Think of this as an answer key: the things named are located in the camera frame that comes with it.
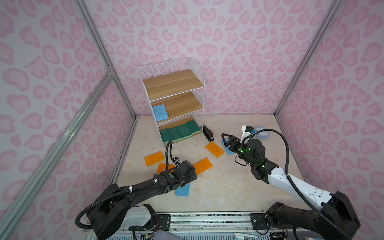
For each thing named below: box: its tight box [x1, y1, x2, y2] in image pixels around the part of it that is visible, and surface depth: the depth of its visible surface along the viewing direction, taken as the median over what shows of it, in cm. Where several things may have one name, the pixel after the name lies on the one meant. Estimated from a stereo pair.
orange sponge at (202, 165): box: [193, 157, 213, 175], surface depth 95 cm
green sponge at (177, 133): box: [170, 124, 184, 142], surface depth 109 cm
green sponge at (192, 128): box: [186, 119, 202, 137], surface depth 109 cm
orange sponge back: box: [205, 141, 225, 159], surface depth 100 cm
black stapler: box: [203, 123, 214, 142], surface depth 108 cm
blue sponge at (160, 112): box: [152, 104, 169, 122], surface depth 88 cm
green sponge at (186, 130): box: [178, 120, 194, 141], surface depth 109 cm
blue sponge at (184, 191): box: [174, 183, 190, 197], surface depth 84 cm
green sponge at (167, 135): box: [159, 127, 174, 144], surface depth 108 cm
